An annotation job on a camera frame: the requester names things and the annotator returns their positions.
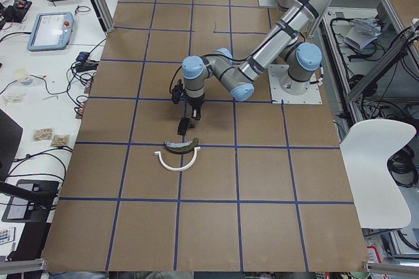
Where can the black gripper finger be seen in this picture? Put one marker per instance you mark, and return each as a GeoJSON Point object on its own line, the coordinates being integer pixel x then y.
{"type": "Point", "coordinates": [196, 113]}

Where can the black rectangular brake pad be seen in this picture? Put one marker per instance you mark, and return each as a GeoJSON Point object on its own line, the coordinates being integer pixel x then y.
{"type": "Point", "coordinates": [183, 126]}

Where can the grey curved brake shoe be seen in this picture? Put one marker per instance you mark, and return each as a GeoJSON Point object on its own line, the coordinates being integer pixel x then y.
{"type": "Point", "coordinates": [181, 148]}

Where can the blue usb hub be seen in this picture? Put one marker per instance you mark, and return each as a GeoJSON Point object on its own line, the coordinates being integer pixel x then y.
{"type": "Point", "coordinates": [82, 56]}

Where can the bag of small parts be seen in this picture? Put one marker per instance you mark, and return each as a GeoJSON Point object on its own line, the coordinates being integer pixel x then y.
{"type": "Point", "coordinates": [60, 140]}
{"type": "Point", "coordinates": [43, 134]}

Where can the near blue teach pendant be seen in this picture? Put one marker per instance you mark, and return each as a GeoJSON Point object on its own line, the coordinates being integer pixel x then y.
{"type": "Point", "coordinates": [51, 31]}

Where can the white plastic chair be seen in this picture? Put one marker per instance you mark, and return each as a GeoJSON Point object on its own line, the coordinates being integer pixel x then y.
{"type": "Point", "coordinates": [366, 150]}

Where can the colourful remote control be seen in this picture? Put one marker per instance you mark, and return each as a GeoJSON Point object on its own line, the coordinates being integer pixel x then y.
{"type": "Point", "coordinates": [7, 235]}

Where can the black flat device with cables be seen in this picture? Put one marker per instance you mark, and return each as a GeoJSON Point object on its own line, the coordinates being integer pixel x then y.
{"type": "Point", "coordinates": [30, 200]}

